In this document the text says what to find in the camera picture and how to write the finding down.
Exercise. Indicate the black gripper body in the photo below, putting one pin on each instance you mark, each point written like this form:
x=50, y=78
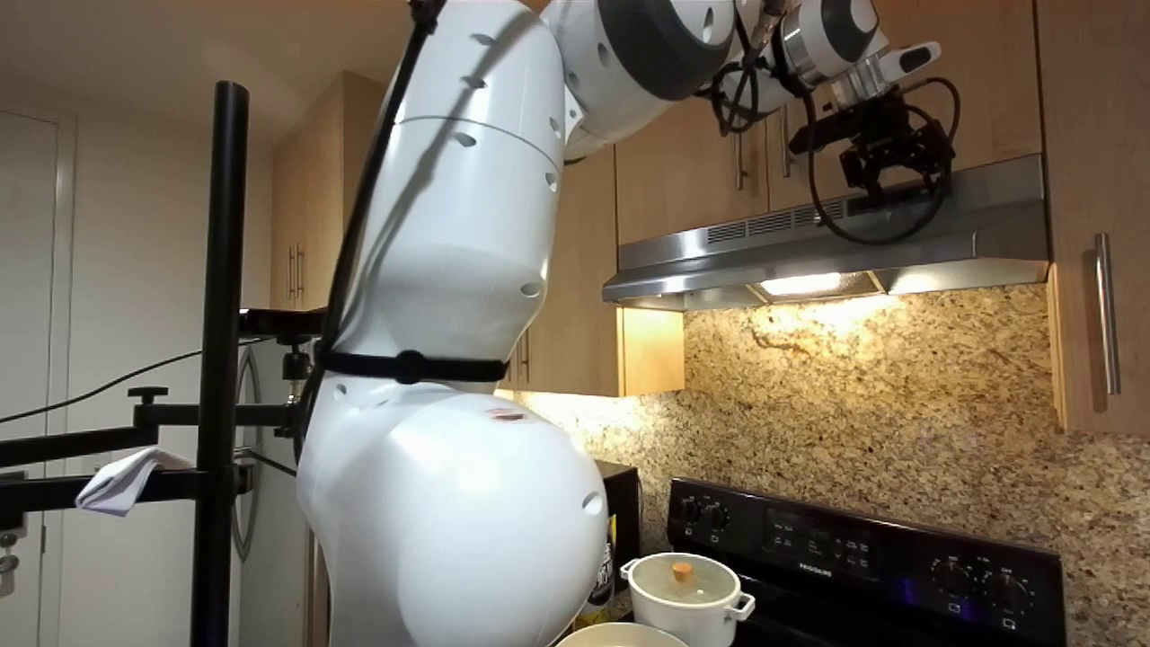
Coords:
x=887, y=144

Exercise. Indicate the stainless steel range hood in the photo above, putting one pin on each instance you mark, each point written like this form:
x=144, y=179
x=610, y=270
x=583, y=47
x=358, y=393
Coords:
x=984, y=228

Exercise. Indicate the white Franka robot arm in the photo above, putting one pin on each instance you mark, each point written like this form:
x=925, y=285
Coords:
x=453, y=237

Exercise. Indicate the black stove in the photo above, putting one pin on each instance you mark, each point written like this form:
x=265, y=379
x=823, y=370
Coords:
x=840, y=563

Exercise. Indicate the crumpled white paper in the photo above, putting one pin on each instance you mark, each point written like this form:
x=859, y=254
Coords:
x=120, y=478

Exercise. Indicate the black camera stand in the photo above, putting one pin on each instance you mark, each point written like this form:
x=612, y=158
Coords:
x=221, y=237

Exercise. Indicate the white panel door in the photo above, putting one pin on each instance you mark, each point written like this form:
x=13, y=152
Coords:
x=73, y=298

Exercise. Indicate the tall wooden pantry cabinet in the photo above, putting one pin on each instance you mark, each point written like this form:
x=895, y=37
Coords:
x=318, y=182

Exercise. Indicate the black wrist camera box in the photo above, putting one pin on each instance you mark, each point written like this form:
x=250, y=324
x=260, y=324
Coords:
x=846, y=128

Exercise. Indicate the black countertop appliance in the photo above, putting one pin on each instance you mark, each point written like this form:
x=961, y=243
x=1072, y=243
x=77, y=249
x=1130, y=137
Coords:
x=623, y=515

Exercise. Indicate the wide wooden cabinet door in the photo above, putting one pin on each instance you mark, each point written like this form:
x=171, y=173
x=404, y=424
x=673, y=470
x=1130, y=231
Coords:
x=671, y=182

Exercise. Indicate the white pot with lid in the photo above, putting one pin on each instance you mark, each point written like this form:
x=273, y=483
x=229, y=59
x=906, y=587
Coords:
x=689, y=593

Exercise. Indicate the white bowl rim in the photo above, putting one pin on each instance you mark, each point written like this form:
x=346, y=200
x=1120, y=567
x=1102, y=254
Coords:
x=618, y=635

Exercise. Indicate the wooden cabinet door above controls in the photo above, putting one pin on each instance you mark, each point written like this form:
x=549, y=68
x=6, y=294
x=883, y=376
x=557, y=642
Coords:
x=992, y=74

